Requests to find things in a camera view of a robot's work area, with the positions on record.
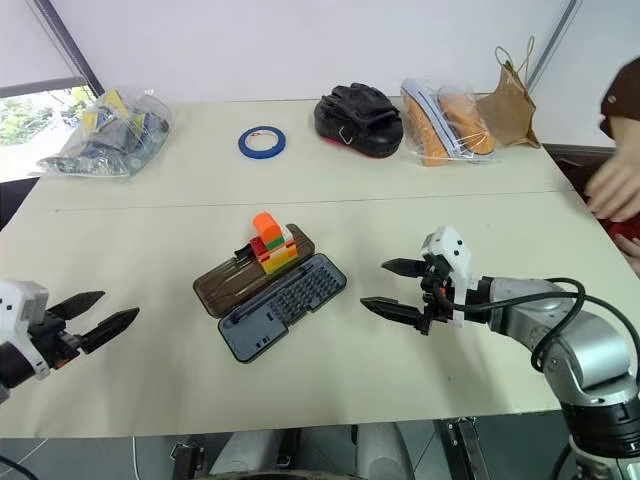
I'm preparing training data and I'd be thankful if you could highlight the grey wall pole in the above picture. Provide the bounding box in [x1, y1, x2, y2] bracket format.
[528, 0, 587, 85]

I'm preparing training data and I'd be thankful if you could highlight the red cloth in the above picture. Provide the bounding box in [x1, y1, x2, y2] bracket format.
[585, 198, 640, 253]

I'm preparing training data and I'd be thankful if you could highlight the metal table bracket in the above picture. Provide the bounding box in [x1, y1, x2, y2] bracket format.
[169, 441, 207, 477]

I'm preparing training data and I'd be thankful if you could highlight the clear bag of mixed items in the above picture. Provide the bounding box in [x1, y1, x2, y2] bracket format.
[36, 88, 175, 180]

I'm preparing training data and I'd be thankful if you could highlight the light grey rounded shape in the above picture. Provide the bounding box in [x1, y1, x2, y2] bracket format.
[356, 423, 417, 480]
[209, 428, 287, 477]

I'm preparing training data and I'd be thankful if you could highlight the metal table leg frame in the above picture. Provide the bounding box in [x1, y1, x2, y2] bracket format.
[433, 416, 495, 480]

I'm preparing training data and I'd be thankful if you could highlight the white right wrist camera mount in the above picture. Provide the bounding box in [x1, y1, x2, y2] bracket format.
[419, 225, 474, 329]

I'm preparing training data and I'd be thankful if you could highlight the open screwdriver bit case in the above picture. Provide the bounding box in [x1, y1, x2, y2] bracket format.
[192, 224, 349, 365]

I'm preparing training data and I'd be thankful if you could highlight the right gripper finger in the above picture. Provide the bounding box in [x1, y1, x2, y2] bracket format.
[359, 296, 426, 331]
[381, 257, 431, 280]

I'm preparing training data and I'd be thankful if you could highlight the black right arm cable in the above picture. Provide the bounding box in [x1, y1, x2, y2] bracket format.
[433, 277, 640, 374]

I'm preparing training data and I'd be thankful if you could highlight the colourful toy block stack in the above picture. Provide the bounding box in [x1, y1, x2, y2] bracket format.
[234, 211, 300, 276]

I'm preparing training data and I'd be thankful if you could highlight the person in brown shirt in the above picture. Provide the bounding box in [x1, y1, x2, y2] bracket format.
[599, 56, 640, 147]

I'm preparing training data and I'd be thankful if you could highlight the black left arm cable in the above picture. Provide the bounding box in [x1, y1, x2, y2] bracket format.
[0, 453, 32, 480]

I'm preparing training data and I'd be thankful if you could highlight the orange shoe insole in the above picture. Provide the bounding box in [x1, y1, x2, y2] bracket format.
[402, 93, 447, 169]
[438, 94, 497, 156]

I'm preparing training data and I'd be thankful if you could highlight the grey roller blind rail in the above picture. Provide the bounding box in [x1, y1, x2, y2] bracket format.
[0, 74, 88, 100]

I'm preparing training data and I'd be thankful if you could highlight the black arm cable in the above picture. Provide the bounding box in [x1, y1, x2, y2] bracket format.
[433, 277, 640, 374]
[0, 453, 32, 480]

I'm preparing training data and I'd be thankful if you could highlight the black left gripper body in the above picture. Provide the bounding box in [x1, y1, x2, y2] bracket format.
[28, 311, 85, 371]

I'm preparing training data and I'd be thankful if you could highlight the blue tape roll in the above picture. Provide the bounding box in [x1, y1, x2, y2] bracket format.
[237, 125, 289, 162]

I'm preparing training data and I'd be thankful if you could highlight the dark chair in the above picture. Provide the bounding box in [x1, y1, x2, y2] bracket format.
[541, 143, 617, 195]

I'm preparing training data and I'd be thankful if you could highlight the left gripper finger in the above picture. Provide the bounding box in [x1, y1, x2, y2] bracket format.
[76, 306, 141, 355]
[47, 290, 107, 323]

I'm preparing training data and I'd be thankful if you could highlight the bare person hand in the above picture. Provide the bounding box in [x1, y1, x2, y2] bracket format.
[584, 147, 640, 224]
[616, 234, 640, 282]

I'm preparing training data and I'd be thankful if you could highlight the black window frame bar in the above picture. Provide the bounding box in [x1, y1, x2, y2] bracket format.
[39, 0, 107, 97]

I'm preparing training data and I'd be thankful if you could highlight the clear plastic insole bag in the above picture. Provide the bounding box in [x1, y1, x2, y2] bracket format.
[399, 77, 503, 169]

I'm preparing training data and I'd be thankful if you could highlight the brown paper bag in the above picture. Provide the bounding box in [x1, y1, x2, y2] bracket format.
[474, 35, 542, 150]

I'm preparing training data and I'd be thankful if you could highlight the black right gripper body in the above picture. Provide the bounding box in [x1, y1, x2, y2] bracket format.
[413, 253, 455, 337]

